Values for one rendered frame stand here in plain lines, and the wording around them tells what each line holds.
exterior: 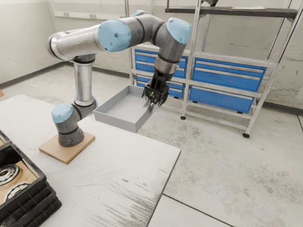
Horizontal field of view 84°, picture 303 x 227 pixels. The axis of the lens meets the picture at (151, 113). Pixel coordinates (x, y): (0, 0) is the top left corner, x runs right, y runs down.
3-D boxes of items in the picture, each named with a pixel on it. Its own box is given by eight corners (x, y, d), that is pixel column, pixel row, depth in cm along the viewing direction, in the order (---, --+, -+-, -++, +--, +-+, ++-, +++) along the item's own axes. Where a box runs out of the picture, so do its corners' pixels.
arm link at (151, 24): (121, 9, 48) (152, 24, 45) (145, 7, 56) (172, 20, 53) (118, 36, 54) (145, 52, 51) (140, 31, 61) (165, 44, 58)
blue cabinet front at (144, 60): (136, 87, 254) (134, 48, 221) (183, 97, 228) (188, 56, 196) (135, 88, 252) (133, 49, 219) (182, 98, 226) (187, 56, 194)
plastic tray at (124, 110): (129, 93, 92) (128, 84, 89) (163, 100, 84) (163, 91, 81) (95, 120, 72) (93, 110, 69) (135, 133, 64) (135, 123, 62)
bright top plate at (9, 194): (28, 177, 70) (28, 176, 70) (40, 191, 65) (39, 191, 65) (0, 196, 64) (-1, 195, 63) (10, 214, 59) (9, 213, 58)
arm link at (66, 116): (52, 128, 100) (44, 109, 92) (72, 116, 109) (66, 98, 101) (64, 136, 95) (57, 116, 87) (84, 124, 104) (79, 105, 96)
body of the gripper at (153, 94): (140, 98, 62) (148, 70, 55) (149, 88, 69) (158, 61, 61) (158, 107, 61) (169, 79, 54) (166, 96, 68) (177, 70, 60)
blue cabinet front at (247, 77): (188, 99, 225) (195, 57, 193) (248, 113, 200) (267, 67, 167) (188, 100, 223) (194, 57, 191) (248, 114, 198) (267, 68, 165)
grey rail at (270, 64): (131, 46, 229) (131, 42, 226) (277, 65, 168) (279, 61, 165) (127, 47, 222) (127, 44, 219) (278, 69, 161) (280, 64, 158)
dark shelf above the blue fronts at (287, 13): (178, 11, 215) (178, 5, 211) (291, 15, 172) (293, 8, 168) (164, 14, 182) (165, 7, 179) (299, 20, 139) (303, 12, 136)
